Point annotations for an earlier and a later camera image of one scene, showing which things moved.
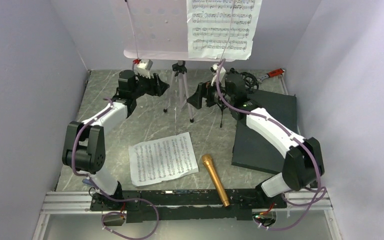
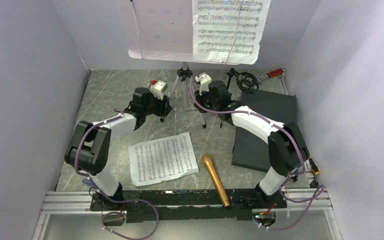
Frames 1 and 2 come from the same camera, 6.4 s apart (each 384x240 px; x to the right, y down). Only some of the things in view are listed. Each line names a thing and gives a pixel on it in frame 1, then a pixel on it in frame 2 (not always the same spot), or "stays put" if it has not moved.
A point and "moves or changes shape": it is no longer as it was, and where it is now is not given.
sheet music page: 154,161 stays put
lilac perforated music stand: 157,30 moves or changes shape
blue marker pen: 87,181 stays put
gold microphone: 207,160 stays put
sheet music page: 209,26 moves or changes shape
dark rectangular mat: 251,149 stays put
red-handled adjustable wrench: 272,73 stays put
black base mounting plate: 160,205 stays put
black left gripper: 158,87 to 165,106
